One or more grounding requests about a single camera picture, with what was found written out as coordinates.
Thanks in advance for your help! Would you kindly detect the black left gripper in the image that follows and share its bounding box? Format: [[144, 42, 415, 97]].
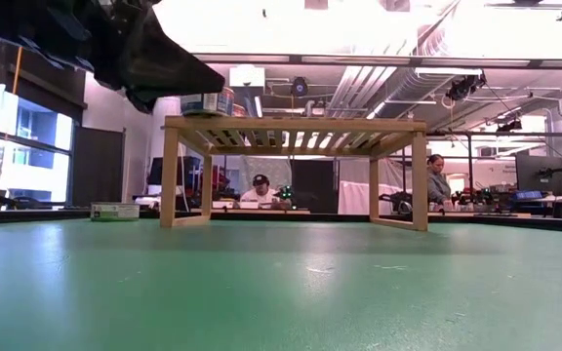
[[73, 0, 226, 113]]

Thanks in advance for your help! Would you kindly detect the wooden slatted shelf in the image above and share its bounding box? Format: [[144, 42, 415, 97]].
[[159, 114, 430, 232]]

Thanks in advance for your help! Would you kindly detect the white ceiling box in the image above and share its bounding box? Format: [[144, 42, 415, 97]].
[[228, 64, 266, 90]]

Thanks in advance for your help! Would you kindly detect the long ceiling light bar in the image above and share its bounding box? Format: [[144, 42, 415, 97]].
[[192, 52, 562, 69]]

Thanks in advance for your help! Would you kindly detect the black background screen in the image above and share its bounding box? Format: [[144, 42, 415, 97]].
[[147, 156, 203, 186]]

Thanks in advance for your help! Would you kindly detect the dark grey partition panel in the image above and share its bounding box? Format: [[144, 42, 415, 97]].
[[72, 126, 126, 206]]

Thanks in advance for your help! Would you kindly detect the red background machine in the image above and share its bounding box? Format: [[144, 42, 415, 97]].
[[211, 167, 229, 197]]

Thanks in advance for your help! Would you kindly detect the silver-lid green-white label can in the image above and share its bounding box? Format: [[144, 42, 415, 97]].
[[90, 201, 141, 222]]

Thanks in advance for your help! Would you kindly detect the person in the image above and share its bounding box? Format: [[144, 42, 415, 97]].
[[239, 174, 287, 210], [424, 153, 454, 209]]

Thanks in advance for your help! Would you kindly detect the large window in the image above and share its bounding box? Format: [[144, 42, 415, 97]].
[[0, 85, 74, 204]]

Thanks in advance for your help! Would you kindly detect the black partition panel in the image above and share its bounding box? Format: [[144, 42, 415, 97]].
[[290, 158, 340, 215]]

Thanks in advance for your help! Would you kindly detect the white draped cover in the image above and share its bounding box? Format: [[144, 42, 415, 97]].
[[338, 158, 394, 215]]

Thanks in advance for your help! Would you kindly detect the green table mat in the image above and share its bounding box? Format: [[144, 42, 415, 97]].
[[0, 217, 562, 351]]

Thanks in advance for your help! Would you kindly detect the black ceiling spotlight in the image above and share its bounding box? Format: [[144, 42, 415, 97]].
[[496, 118, 524, 133]]

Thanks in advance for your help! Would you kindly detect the black monitor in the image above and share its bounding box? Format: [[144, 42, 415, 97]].
[[514, 154, 562, 196]]

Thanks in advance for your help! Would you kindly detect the blue tray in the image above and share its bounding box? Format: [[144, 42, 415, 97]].
[[508, 189, 544, 202]]

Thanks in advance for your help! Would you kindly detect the black round ceiling camera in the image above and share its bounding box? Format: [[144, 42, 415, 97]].
[[290, 76, 310, 98]]

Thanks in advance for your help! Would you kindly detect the silver ventilation duct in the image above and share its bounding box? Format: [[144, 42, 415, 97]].
[[329, 65, 458, 118]]

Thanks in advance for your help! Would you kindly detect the black hanging camera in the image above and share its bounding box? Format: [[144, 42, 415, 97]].
[[445, 73, 487, 102]]

